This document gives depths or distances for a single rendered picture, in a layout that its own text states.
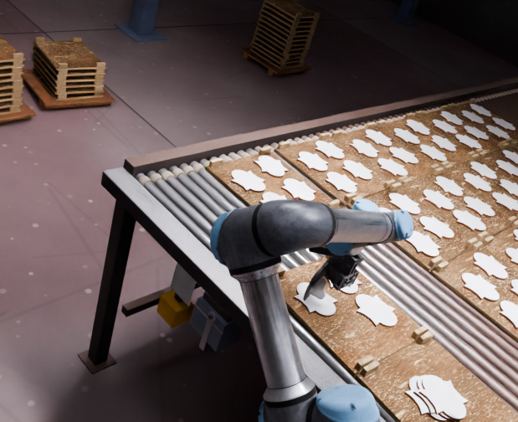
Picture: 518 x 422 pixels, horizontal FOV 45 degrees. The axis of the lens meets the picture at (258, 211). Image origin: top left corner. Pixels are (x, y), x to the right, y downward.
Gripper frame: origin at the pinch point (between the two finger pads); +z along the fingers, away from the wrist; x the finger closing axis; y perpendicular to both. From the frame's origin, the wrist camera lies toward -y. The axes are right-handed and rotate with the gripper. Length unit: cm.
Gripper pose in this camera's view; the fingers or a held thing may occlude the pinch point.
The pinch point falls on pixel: (319, 291)
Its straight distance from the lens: 192.6
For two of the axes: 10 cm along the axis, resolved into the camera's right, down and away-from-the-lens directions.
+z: -2.8, 7.8, 5.6
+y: 6.1, 6.0, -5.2
